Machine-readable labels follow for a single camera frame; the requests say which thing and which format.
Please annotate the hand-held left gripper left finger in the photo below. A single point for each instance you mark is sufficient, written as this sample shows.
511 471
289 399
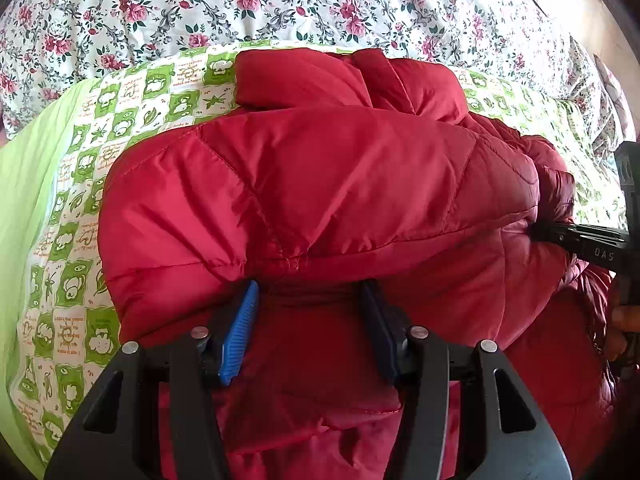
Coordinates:
239 332

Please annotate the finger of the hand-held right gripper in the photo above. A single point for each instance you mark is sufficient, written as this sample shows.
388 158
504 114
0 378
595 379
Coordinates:
555 237

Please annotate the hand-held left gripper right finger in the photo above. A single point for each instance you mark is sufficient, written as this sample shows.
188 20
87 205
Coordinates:
381 330

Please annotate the red puffer jacket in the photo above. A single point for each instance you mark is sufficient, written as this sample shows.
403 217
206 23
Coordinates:
320 180

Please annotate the person's right hand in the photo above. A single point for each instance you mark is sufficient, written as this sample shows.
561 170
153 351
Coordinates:
624 321

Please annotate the striped pink pillow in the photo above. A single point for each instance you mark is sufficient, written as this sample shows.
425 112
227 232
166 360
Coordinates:
616 97

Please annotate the green checked bed sheet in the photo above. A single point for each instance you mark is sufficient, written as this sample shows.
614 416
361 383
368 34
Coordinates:
75 210

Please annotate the floral duvet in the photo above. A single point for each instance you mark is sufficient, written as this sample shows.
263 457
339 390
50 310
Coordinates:
300 0

